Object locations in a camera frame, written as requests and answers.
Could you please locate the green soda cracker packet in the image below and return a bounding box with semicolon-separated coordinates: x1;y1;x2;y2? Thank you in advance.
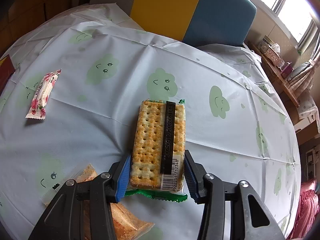
126;100;187;203

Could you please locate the orange cracker packet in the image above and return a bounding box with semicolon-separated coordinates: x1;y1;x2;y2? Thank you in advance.
35;164;154;239

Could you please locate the pink floral candy packet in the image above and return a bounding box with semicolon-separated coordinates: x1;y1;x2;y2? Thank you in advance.
25;69;61;120

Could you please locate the wooden side shelf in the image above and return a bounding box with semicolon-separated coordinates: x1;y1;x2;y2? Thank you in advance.
246;41;299;107

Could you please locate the pink curtain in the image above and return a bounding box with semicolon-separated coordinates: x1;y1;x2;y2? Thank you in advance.
287;52;320;120

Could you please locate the grey yellow blue sofa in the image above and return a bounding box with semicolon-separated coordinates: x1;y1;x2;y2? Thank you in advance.
89;0;257;47

